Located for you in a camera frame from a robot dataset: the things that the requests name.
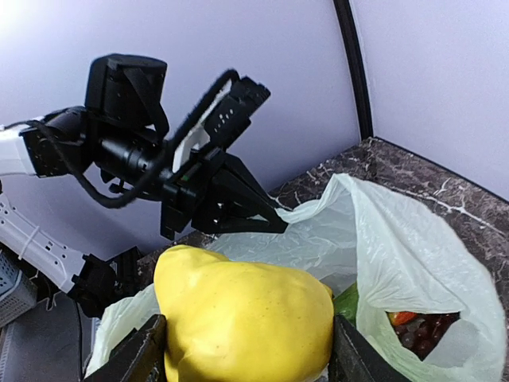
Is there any light green plastic bag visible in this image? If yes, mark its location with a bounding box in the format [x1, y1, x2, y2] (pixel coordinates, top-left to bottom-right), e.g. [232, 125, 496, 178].
[85, 173, 507, 381]

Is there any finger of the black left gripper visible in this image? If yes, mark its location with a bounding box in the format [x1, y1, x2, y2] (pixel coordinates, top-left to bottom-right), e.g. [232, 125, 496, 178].
[191, 201, 288, 234]
[212, 154, 282, 221]

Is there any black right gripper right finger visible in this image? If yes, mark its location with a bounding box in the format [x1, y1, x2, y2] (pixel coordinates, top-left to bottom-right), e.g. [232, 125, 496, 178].
[328, 314, 410, 382]

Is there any yellow pear fruit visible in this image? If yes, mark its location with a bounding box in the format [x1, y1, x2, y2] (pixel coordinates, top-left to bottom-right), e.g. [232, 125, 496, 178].
[153, 245, 334, 381]

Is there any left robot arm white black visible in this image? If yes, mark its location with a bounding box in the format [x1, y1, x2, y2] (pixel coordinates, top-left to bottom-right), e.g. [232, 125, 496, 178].
[1, 53, 287, 318]

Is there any dark purple grape bunch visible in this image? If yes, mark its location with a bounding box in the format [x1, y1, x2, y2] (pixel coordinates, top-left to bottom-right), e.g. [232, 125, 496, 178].
[392, 312, 460, 361]

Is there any grey perforated bin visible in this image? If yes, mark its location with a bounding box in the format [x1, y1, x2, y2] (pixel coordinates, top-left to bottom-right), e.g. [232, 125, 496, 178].
[1, 246, 37, 328]

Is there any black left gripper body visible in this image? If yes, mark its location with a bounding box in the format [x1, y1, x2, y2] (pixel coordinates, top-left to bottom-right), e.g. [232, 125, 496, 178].
[84, 53, 222, 239]

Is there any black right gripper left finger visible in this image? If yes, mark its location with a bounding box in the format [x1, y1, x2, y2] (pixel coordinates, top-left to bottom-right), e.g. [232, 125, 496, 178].
[84, 314, 166, 382]

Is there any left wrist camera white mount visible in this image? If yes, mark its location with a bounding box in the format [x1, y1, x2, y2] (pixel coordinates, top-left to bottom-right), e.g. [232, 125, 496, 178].
[172, 69, 271, 172]

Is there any red apple fruit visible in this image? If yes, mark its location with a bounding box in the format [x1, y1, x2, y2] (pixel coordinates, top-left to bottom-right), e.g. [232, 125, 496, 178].
[387, 311, 418, 327]

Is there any green orange mango fruit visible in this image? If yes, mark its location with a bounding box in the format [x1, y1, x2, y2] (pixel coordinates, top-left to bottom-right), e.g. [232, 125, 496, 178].
[333, 283, 359, 326]

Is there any black rear left frame post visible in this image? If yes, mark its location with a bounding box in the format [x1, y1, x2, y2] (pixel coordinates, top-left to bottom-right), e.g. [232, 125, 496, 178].
[333, 0, 374, 140]

